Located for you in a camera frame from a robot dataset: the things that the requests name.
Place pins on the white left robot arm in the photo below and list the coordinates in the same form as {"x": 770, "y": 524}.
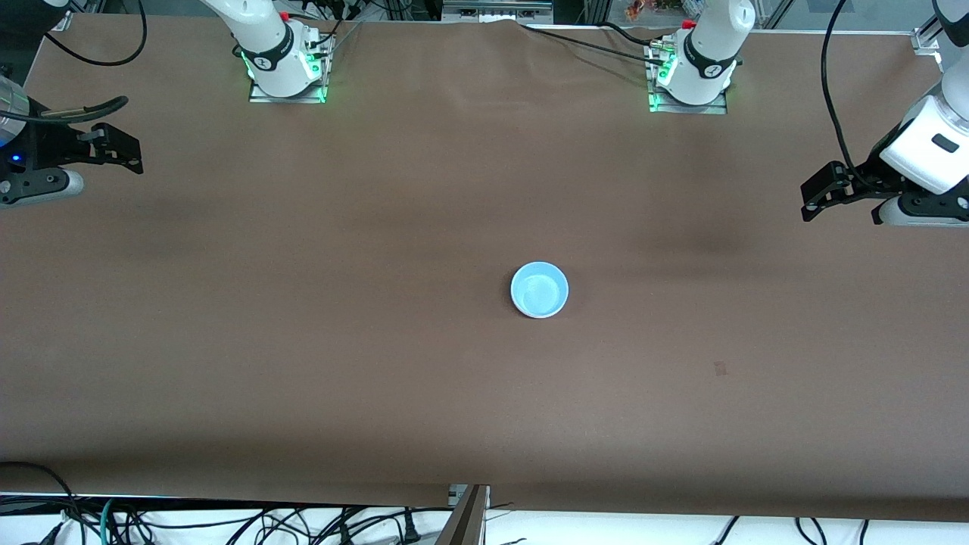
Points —
{"x": 704, "y": 68}

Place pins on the blue bowl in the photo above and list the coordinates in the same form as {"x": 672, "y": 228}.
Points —
{"x": 540, "y": 290}

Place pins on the aluminium corner profile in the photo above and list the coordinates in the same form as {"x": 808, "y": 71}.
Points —
{"x": 923, "y": 42}

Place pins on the orange colourful object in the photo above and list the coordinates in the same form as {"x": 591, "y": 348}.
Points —
{"x": 640, "y": 9}

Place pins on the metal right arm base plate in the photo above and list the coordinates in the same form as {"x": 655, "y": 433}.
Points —
{"x": 288, "y": 99}

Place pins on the dark aluminium beam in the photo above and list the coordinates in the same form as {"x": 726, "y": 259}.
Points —
{"x": 465, "y": 522}

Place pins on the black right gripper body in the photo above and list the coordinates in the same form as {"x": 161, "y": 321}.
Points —
{"x": 47, "y": 142}

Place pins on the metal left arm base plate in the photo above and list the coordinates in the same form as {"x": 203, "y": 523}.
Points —
{"x": 685, "y": 109}

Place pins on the grey metal rail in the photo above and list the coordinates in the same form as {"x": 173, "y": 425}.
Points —
{"x": 496, "y": 11}

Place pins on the aluminium frame post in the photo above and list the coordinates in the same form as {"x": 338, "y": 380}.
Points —
{"x": 596, "y": 10}

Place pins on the brown table cover sheet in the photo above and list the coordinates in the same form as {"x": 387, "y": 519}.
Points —
{"x": 454, "y": 189}

